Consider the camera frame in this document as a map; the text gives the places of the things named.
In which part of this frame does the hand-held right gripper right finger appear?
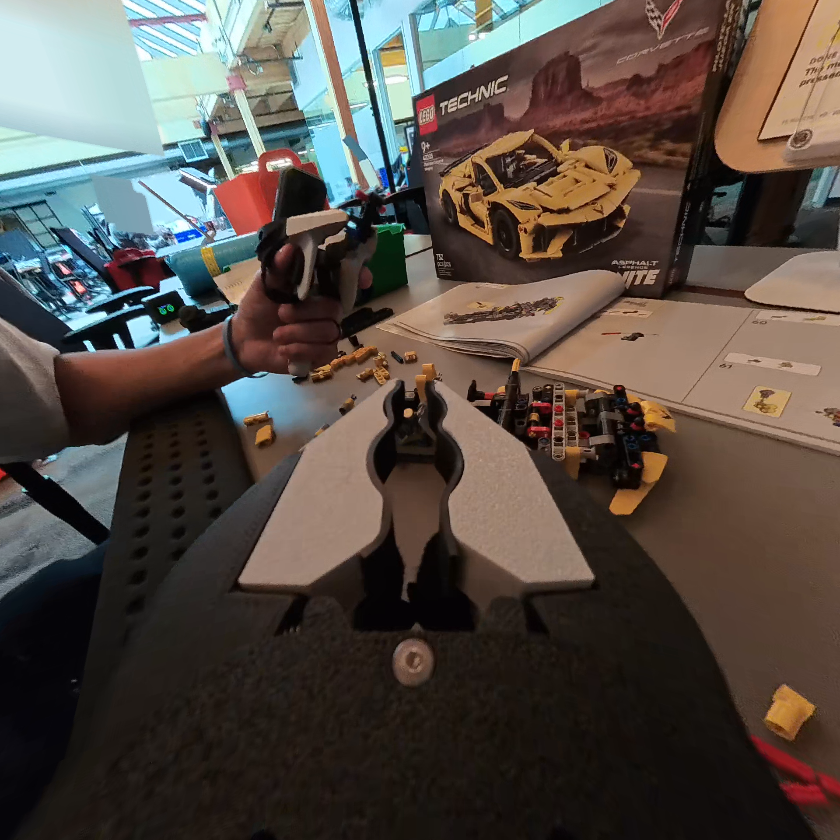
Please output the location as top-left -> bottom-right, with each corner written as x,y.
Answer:
427,382 -> 595,601

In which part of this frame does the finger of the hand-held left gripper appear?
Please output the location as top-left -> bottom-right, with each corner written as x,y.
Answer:
320,226 -> 379,309
285,209 -> 350,301

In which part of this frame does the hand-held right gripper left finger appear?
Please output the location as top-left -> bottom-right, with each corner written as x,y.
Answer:
238,381 -> 404,597

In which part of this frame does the lego car model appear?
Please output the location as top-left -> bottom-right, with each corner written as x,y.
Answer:
392,357 -> 677,516

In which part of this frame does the pile of red blue pins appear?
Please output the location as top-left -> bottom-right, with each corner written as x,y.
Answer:
748,684 -> 840,808

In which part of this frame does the pile of yellow lego parts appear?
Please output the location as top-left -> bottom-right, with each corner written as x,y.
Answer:
308,344 -> 439,388

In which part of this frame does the lego instruction booklet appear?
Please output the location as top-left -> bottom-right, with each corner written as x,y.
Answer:
377,269 -> 840,457

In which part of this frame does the lego set box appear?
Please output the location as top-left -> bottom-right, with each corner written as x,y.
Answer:
412,0 -> 746,299

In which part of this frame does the person's left hand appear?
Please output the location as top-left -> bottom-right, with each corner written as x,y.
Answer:
230,243 -> 375,378

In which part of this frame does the green plastic bin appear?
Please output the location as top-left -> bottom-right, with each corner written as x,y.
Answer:
357,223 -> 409,306

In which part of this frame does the red plastic container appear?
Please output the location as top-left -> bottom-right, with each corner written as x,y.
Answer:
213,147 -> 306,237

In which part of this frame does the teal rolled mat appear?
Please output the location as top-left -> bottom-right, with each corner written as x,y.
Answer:
164,236 -> 260,296

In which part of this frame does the brown wooden pillar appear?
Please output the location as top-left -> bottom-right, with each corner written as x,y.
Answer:
305,0 -> 371,175

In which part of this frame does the black metal pole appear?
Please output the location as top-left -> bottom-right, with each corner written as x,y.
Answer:
348,0 -> 396,198

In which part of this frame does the blue wristband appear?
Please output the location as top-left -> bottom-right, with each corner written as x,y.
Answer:
222,315 -> 266,380

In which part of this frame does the black perforated chair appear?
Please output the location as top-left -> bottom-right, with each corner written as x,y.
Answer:
69,390 -> 253,723

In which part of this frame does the printed instruction sheet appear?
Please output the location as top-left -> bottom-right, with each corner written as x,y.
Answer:
758,0 -> 840,142

